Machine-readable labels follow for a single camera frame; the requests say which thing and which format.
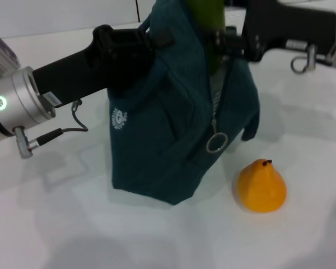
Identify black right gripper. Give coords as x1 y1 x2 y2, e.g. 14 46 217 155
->
212 0 336 63

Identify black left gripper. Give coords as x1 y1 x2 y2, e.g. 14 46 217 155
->
32 24 175 109

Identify teal insulated lunch bag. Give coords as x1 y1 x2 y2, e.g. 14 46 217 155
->
107 0 262 207

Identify gripper grey cable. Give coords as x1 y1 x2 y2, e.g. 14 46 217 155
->
12 100 90 160
290 44 334 75

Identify left gripper grey cable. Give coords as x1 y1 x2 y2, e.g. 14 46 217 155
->
12 100 90 160

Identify right gripper grey cable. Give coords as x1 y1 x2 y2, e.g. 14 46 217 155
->
290 44 334 75

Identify green cucumber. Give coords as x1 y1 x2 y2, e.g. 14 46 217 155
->
185 0 228 76

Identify yellow pear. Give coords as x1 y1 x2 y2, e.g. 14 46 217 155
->
236 158 287 214

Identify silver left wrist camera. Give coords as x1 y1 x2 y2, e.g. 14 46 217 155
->
0 26 21 82

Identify metal key ring zipper pull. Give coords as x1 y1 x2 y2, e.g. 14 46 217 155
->
206 117 228 154

